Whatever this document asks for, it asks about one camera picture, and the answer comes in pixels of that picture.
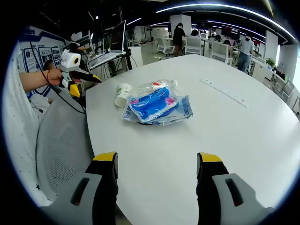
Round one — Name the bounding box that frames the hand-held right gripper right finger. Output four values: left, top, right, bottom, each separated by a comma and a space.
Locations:
196, 151, 275, 225

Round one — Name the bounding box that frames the grey mesh chair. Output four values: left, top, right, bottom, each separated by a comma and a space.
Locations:
35, 99, 96, 202

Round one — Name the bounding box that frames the clear water bottle item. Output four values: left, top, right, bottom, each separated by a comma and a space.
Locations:
137, 79, 179, 97

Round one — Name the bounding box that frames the long ceiling light strip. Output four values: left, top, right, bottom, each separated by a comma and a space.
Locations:
156, 3, 298, 40

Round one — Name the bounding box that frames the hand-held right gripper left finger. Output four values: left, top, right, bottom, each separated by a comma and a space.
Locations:
39, 151, 119, 225

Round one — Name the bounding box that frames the blue wall display board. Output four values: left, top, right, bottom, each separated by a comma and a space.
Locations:
15, 25, 68, 75

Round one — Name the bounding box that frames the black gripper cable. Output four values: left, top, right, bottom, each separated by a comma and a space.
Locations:
29, 41, 86, 115

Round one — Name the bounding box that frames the person's left hand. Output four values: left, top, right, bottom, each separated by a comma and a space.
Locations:
46, 67, 64, 87

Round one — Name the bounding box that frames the clear packet blue pad item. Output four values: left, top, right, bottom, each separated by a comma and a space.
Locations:
121, 93, 194, 127

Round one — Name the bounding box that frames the silver laptop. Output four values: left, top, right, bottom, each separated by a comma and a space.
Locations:
90, 20, 127, 70

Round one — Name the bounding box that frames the small blue tissue pack item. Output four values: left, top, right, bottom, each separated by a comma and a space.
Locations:
127, 88, 179, 124

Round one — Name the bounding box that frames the white cabinet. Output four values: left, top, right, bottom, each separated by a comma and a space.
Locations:
252, 62, 274, 83

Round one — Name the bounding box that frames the black tripod stand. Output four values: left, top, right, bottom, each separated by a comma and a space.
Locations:
118, 6, 134, 71

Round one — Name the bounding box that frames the white office chair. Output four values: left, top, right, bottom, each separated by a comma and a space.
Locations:
211, 41, 232, 64
155, 37, 176, 59
185, 37, 203, 56

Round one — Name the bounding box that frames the floral paper cup item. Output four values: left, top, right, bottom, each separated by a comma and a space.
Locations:
114, 82, 133, 108

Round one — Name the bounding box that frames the grey office chair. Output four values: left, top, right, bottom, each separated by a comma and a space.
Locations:
281, 81, 296, 102

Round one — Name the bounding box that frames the white table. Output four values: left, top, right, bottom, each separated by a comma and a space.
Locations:
84, 53, 300, 225

